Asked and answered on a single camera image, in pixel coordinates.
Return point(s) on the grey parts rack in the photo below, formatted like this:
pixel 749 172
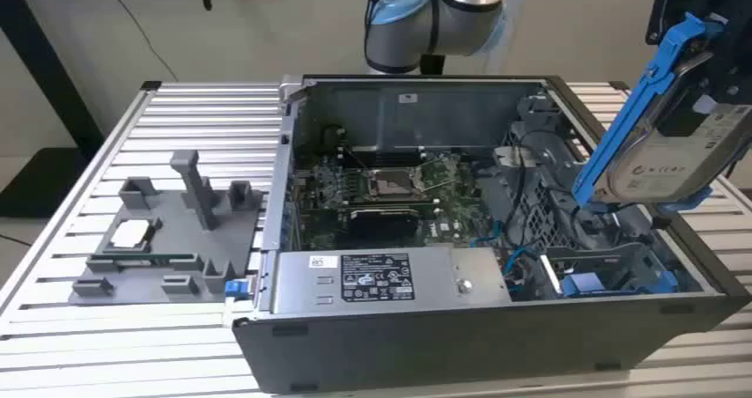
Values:
pixel 170 239

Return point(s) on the black table corner cap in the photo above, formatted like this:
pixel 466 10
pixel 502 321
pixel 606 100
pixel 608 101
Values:
pixel 152 85
pixel 617 85

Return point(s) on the blue case latch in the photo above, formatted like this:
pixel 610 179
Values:
pixel 234 289

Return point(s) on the black stand base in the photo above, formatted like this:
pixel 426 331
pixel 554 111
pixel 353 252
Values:
pixel 41 182

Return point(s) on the green RAM stick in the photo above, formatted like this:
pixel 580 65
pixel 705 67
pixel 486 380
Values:
pixel 152 259

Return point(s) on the grey metal disk bay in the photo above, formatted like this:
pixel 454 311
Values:
pixel 546 213

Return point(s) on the silver CPU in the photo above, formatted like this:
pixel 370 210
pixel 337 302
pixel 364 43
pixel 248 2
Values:
pixel 132 233

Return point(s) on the hard disk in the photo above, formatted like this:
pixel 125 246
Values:
pixel 652 169

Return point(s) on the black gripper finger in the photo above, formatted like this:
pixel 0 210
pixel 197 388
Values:
pixel 686 107

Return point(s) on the thin metal locking lever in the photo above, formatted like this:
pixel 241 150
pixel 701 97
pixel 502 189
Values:
pixel 358 158

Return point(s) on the open black PC case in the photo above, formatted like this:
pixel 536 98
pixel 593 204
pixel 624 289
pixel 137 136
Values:
pixel 410 354

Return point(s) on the silver power supply unit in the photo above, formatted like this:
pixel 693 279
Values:
pixel 434 279

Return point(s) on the black graphics card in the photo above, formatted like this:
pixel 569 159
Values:
pixel 381 226

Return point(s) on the black stand post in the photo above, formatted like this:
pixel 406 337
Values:
pixel 34 41

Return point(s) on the green motherboard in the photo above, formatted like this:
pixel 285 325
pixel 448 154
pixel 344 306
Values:
pixel 452 204

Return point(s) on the blue carrier in bay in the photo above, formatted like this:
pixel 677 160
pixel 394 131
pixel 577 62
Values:
pixel 584 283

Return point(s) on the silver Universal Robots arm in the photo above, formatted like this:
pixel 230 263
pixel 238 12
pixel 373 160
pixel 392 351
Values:
pixel 405 41

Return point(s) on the CPU socket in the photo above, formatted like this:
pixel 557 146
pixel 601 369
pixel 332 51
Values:
pixel 390 182

